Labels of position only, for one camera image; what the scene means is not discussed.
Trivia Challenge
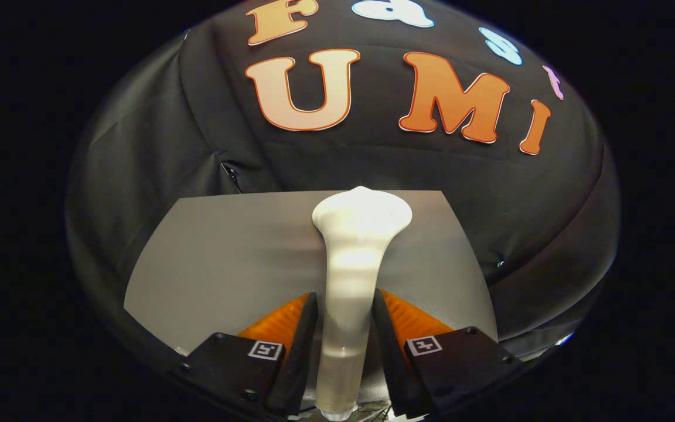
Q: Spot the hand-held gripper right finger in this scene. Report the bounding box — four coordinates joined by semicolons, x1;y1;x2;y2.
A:
371;288;517;418

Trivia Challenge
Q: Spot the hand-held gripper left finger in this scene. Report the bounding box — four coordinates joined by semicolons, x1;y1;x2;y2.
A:
173;292;319;418

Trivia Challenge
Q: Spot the grey cabinet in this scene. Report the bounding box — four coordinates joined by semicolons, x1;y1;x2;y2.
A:
124;189;499;358

